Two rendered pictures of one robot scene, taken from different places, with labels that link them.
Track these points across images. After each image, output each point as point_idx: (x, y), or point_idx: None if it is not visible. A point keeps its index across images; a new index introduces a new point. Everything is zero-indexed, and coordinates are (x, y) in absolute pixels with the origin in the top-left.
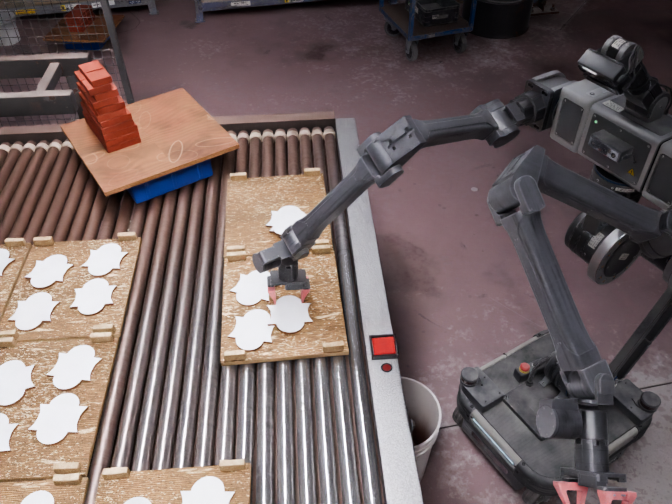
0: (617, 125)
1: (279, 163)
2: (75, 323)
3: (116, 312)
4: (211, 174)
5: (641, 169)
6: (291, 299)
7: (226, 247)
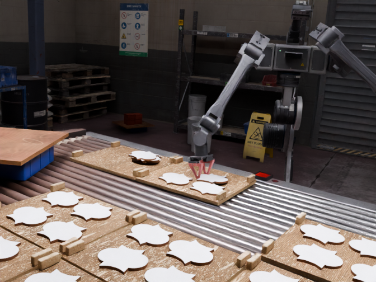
0: (290, 47)
1: (84, 149)
2: (104, 224)
3: (121, 211)
4: (53, 159)
5: (306, 61)
6: (201, 175)
7: (127, 174)
